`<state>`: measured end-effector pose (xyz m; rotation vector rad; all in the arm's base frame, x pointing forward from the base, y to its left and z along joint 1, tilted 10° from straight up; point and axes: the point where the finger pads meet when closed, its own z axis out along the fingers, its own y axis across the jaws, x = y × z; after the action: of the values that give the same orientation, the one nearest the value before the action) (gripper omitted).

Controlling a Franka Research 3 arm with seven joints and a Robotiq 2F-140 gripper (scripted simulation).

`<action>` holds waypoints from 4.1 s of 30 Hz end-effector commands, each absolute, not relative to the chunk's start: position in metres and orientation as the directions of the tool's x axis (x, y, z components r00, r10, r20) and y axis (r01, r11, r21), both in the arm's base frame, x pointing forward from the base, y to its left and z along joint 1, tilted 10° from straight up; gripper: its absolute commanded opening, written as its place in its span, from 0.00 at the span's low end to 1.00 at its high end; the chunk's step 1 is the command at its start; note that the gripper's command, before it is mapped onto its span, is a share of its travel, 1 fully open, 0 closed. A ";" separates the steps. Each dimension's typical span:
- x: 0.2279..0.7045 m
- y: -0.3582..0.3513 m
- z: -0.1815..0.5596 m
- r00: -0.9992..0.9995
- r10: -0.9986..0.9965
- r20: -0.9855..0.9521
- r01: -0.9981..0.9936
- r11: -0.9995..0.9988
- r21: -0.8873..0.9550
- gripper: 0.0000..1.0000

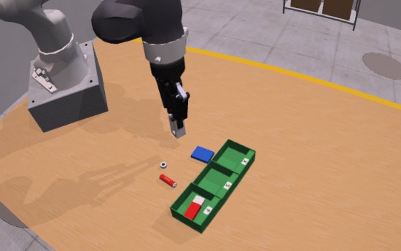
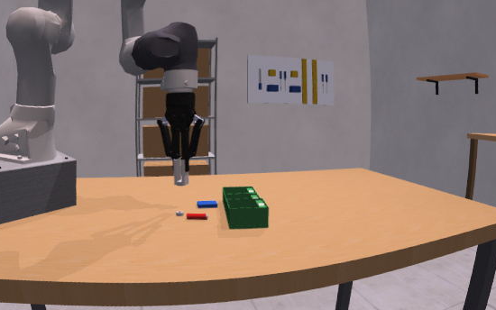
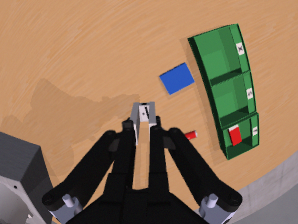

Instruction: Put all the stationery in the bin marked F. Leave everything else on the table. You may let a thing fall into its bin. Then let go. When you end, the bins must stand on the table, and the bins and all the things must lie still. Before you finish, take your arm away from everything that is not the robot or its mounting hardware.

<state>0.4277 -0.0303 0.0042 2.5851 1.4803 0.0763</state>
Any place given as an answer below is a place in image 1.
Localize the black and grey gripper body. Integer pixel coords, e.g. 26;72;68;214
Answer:
149;56;185;95

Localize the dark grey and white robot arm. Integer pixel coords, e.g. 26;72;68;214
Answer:
0;0;189;94

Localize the red aa battery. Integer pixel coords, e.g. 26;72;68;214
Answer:
160;174;177;188

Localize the green three-compartment bin rack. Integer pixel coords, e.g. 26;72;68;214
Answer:
170;139;256;234

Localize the red and white eraser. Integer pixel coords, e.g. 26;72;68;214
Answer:
184;195;205;220

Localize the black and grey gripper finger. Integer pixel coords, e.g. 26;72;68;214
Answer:
155;78;174;133
164;82;190;139

